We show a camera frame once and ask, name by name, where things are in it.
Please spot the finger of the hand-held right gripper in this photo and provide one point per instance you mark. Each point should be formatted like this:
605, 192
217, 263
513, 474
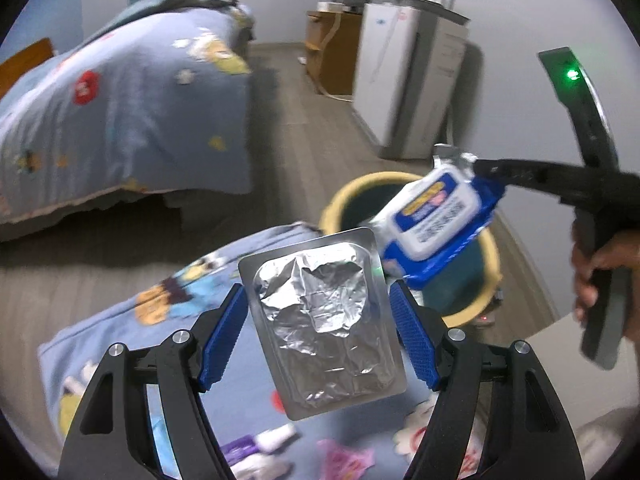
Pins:
530, 175

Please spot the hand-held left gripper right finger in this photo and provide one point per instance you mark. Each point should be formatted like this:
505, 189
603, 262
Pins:
415, 340

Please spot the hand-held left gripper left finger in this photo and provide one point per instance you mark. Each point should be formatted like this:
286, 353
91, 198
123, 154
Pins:
220, 340

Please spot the yellow rimmed trash bin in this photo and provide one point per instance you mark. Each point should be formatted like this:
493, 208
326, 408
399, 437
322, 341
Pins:
465, 285

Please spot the silver blister pack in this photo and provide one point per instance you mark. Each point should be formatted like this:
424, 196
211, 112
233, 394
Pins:
320, 320

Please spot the blue wet wipes pack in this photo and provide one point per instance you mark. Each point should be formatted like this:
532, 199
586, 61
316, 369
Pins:
435, 215

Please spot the person's right hand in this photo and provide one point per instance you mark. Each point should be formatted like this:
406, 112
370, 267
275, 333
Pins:
582, 280

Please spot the blue printed cloth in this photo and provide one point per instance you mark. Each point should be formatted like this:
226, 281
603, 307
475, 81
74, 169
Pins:
150, 360

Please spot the white power strip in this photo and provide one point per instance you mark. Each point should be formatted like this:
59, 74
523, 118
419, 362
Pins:
486, 316

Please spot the small white tube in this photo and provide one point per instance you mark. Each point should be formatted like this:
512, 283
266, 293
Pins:
277, 437

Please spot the purple wrapper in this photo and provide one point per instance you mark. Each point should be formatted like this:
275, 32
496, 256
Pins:
237, 452

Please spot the pink snack wrapper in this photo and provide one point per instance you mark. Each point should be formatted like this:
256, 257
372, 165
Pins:
345, 460

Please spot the white board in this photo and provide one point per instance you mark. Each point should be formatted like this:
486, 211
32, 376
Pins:
555, 360

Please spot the white air purifier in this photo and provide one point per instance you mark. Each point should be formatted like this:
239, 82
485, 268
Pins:
395, 80

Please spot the white cloth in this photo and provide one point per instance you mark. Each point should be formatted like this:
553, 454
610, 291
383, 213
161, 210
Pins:
610, 440

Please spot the wooden cabinet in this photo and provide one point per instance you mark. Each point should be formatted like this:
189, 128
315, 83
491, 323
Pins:
335, 55

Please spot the blue printed blanket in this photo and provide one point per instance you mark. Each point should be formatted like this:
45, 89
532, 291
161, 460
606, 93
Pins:
125, 110

